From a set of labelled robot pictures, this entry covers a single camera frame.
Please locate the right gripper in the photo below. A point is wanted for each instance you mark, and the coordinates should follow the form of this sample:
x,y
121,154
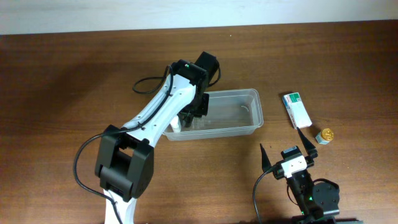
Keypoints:
x,y
311,150

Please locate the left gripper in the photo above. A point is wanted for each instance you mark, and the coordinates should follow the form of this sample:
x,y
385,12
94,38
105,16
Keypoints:
x,y
203,110

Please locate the dark bottle white cap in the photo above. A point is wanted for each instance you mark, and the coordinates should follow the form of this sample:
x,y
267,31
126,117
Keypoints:
x,y
187,120

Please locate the white spray bottle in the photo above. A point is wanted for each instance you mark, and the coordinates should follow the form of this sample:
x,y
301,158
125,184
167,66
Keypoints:
x,y
175,124

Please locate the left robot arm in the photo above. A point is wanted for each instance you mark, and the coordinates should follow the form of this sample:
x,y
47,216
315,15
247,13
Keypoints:
x,y
125,162

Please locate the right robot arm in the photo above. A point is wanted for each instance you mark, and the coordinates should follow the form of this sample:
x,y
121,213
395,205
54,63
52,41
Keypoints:
x,y
317,199

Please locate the clear plastic container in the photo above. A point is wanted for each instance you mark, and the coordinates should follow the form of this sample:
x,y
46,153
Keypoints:
x,y
230,113

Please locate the small jar gold lid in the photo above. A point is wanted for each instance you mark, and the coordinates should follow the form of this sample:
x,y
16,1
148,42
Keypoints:
x,y
325,136

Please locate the white green medicine box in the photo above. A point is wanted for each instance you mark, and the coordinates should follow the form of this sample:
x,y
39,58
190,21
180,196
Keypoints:
x,y
296,110

